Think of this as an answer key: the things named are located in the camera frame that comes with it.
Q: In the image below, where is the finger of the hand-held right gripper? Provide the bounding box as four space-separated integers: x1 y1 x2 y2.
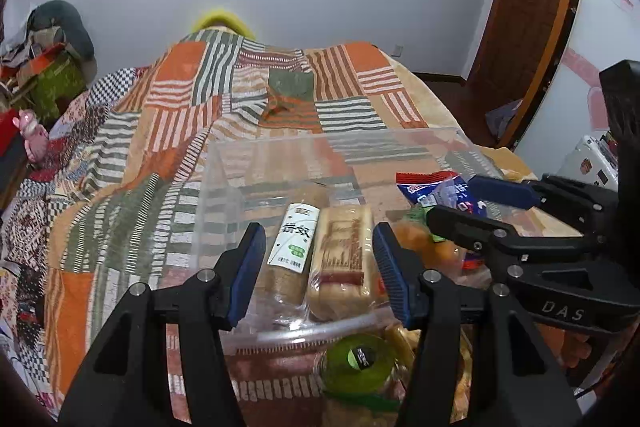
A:
426 205 640 334
467 174 622 239

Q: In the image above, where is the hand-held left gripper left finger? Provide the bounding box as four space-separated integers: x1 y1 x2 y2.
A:
57 223 267 427

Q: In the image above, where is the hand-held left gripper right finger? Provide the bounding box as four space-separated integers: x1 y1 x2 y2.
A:
372 222 583 427

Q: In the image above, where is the brown cracker packet white label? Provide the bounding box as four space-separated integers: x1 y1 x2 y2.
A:
263 202 321 308

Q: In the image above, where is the red and blue snack packet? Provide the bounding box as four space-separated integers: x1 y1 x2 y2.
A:
396 171 493 220

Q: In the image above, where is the clear biscuit packet red stripe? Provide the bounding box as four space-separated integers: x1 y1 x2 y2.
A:
305 205 385 322

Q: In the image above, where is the clear plastic storage box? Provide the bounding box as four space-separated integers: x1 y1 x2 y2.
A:
189 127 516 355

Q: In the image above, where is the orange snack bag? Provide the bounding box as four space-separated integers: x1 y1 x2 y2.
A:
395 219 493 290

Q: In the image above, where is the white appliance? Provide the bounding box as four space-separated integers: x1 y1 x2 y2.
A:
556 134 622 192

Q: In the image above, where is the purple cloth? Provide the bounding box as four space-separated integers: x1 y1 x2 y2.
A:
484 99 523 145

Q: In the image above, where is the yellow snack packet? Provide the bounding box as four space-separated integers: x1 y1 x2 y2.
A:
382 324 473 425

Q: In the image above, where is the green round snack packet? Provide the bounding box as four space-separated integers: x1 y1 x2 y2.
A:
320 334 401 400

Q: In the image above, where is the brown wooden door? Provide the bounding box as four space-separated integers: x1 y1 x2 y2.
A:
465 0 587 150

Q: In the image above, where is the striped patchwork blanket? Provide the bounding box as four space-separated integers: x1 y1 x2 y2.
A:
0 28 538 427

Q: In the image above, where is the yellow pillow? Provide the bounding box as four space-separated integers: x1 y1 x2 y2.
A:
191 8 257 38

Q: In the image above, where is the pink plush toy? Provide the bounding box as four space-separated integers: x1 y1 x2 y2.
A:
12 109 51 164

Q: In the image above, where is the grey cloth bundle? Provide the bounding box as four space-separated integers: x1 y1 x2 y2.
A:
26 0 97 60

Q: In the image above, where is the pink wall sticker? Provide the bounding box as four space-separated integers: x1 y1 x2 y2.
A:
560 47 612 132

